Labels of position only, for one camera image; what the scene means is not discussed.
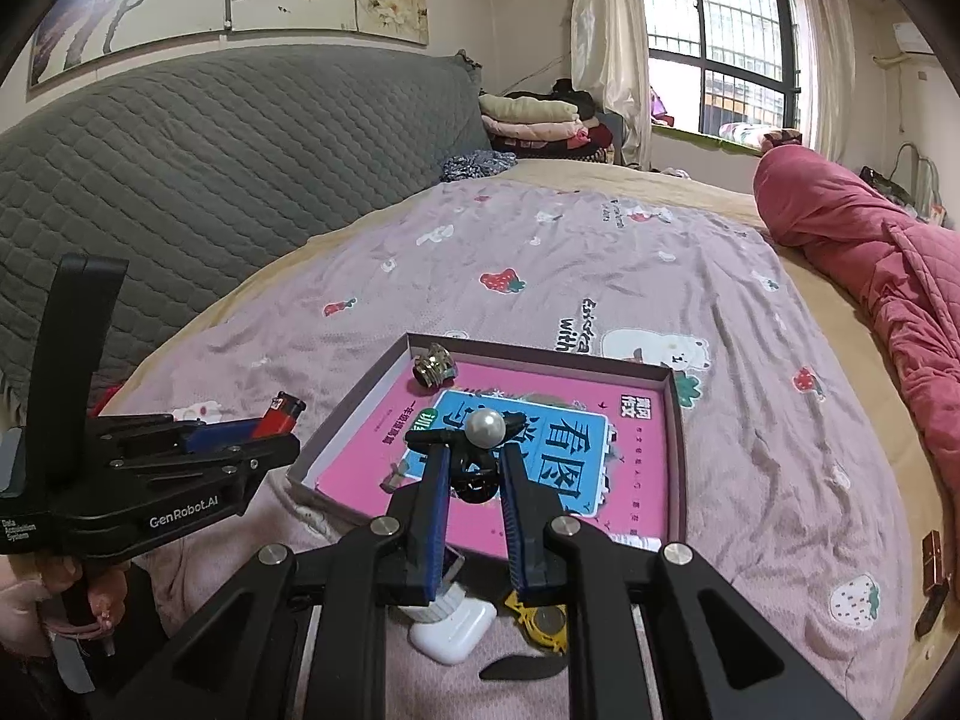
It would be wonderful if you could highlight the purple printed blanket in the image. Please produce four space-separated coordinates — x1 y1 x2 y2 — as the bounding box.
90 180 920 720

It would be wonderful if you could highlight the red patterned cloth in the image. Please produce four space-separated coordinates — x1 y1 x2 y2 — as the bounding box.
570 124 620 162

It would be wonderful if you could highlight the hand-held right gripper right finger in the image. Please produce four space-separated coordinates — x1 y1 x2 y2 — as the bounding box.
497 441 863 720

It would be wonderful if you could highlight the black garment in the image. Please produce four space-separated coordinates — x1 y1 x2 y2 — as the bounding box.
504 79 601 121

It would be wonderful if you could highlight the grey quilted headboard cover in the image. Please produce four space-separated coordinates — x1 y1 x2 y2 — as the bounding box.
0 45 496 413

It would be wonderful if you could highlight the metal threaded knob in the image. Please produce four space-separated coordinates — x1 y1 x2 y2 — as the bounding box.
411 343 458 393

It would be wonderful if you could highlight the white air conditioner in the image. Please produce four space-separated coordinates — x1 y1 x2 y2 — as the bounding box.
892 21 938 57

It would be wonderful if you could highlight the grey cardboard box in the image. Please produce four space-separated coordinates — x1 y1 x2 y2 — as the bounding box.
287 330 689 565

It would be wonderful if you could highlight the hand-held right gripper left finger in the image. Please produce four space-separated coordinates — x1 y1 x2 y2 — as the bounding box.
97 439 455 720

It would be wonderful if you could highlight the person's left hand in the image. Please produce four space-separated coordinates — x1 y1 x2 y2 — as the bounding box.
0 556 127 650

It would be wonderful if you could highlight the red quilt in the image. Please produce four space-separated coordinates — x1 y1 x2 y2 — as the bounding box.
752 146 960 481

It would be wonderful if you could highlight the folded pink blanket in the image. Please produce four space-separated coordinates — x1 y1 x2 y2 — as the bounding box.
484 118 593 143

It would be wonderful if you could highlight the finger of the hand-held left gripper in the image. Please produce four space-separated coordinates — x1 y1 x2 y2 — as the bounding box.
97 436 301 500
82 412 263 458

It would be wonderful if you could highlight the barred window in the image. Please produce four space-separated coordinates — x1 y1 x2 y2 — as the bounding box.
637 0 803 155

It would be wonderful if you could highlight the white pill bottle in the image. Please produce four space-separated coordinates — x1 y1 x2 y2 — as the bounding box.
394 546 470 622

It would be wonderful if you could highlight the cream curtain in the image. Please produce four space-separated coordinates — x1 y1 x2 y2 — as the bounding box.
570 0 652 166
791 0 852 166

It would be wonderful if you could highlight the floral pillow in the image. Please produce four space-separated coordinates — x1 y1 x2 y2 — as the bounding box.
716 120 803 151

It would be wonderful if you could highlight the white earbuds case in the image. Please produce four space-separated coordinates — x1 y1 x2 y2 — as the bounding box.
409 596 497 666

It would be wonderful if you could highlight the pink book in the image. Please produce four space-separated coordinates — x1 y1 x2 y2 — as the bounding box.
315 360 670 560

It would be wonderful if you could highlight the red lighter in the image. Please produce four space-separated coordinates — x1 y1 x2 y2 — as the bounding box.
253 392 307 440

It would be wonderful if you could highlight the blue patterned cloth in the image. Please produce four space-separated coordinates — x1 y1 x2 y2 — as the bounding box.
439 150 520 182

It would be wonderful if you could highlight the black and yellow watch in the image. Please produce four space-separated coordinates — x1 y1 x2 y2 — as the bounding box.
478 589 575 682

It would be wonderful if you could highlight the black pearl hair clip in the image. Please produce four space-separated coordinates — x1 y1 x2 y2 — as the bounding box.
405 406 526 505

